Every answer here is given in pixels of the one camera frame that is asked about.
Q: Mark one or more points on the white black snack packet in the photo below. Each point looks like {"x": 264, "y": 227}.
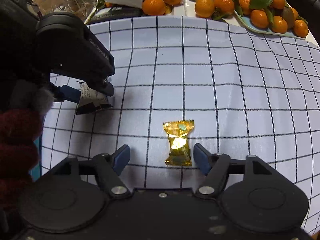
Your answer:
{"x": 91, "y": 101}

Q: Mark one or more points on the mandarin orange near box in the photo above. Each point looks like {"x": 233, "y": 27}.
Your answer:
{"x": 154, "y": 7}

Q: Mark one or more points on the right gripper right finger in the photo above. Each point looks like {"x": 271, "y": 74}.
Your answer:
{"x": 215, "y": 169}

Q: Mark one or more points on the light blue fruit plate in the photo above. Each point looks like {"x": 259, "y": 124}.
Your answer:
{"x": 246, "y": 22}

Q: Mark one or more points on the white checkered tablecloth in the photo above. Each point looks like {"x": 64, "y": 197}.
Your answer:
{"x": 246, "y": 93}

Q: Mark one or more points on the pile of mandarins with leaves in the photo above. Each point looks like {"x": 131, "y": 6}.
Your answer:
{"x": 277, "y": 15}

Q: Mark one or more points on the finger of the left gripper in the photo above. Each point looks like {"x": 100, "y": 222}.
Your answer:
{"x": 106, "y": 88}
{"x": 64, "y": 93}

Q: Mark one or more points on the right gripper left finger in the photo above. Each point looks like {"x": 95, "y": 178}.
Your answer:
{"x": 108, "y": 168}

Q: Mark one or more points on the gold foil candy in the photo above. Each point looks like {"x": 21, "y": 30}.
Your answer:
{"x": 177, "y": 132}

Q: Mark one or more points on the black snack package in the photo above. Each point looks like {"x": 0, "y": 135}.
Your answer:
{"x": 113, "y": 13}

